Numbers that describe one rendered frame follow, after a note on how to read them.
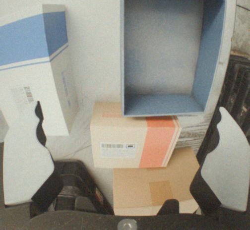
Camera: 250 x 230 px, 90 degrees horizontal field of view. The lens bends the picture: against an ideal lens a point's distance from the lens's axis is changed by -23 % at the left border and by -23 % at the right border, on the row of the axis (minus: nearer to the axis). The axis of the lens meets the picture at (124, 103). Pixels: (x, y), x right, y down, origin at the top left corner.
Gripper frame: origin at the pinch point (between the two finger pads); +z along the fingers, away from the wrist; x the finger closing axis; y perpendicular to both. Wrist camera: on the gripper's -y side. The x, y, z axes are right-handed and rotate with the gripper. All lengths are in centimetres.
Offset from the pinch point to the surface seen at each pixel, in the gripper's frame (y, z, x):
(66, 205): 30.3, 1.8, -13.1
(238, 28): -7, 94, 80
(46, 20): -5.5, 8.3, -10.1
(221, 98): 34, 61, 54
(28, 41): -3.3, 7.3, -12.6
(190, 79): 6.1, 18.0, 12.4
